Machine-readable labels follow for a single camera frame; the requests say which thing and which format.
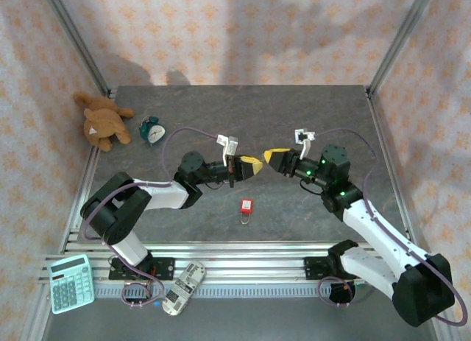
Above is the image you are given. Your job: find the teal alarm clock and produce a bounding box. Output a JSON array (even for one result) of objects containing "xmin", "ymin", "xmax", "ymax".
[{"xmin": 138, "ymin": 115, "xmax": 166, "ymax": 147}]

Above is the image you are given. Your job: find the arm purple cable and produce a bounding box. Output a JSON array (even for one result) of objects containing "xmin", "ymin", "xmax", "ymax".
[
  {"xmin": 81, "ymin": 127, "xmax": 222, "ymax": 309},
  {"xmin": 314, "ymin": 127, "xmax": 468, "ymax": 326}
]

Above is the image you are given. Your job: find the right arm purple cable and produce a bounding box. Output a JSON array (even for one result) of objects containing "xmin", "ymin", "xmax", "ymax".
[{"xmin": 314, "ymin": 127, "xmax": 468, "ymax": 326}]

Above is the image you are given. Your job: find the grey slotted cable duct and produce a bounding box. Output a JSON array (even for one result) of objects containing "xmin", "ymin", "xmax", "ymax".
[{"xmin": 93, "ymin": 284, "xmax": 322, "ymax": 300}]

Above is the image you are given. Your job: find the aluminium frame post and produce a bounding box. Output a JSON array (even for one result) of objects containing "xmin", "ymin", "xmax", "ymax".
[
  {"xmin": 40, "ymin": 0, "xmax": 118, "ymax": 99},
  {"xmin": 366, "ymin": 0, "xmax": 439, "ymax": 99},
  {"xmin": 20, "ymin": 281, "xmax": 54, "ymax": 341},
  {"xmin": 436, "ymin": 311, "xmax": 459, "ymax": 341}
]

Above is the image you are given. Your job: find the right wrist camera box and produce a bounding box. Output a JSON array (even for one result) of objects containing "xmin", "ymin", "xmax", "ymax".
[{"xmin": 293, "ymin": 128, "xmax": 316, "ymax": 161}]

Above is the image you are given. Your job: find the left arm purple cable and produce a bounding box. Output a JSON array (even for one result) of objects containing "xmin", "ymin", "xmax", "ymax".
[{"xmin": 81, "ymin": 127, "xmax": 222, "ymax": 309}]

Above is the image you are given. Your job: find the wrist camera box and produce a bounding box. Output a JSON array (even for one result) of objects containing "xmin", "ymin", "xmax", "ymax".
[
  {"xmin": 293, "ymin": 128, "xmax": 316, "ymax": 161},
  {"xmin": 216, "ymin": 133, "xmax": 240, "ymax": 168}
]

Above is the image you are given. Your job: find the white labelled oblong case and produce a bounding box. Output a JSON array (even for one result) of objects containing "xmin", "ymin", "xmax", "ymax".
[{"xmin": 161, "ymin": 261, "xmax": 207, "ymax": 316}]

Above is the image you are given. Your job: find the mint green calculator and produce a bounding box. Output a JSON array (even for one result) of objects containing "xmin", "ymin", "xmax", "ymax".
[{"xmin": 46, "ymin": 253, "xmax": 96, "ymax": 315}]

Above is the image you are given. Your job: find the red safety padlock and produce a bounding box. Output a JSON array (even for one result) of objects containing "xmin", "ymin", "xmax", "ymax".
[{"xmin": 238, "ymin": 197, "xmax": 255, "ymax": 227}]

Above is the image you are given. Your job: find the right wrist black wire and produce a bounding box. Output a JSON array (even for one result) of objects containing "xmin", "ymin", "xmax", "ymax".
[{"xmin": 300, "ymin": 178, "xmax": 323, "ymax": 194}]

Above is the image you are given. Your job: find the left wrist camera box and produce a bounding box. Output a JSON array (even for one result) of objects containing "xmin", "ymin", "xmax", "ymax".
[{"xmin": 216, "ymin": 133, "xmax": 240, "ymax": 168}]

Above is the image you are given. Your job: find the brown teddy bear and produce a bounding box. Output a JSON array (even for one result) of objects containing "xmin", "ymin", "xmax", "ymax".
[{"xmin": 72, "ymin": 91, "xmax": 135, "ymax": 153}]

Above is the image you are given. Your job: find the aluminium base rail beam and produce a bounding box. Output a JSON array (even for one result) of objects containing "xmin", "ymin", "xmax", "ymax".
[{"xmin": 38, "ymin": 241, "xmax": 442, "ymax": 286}]

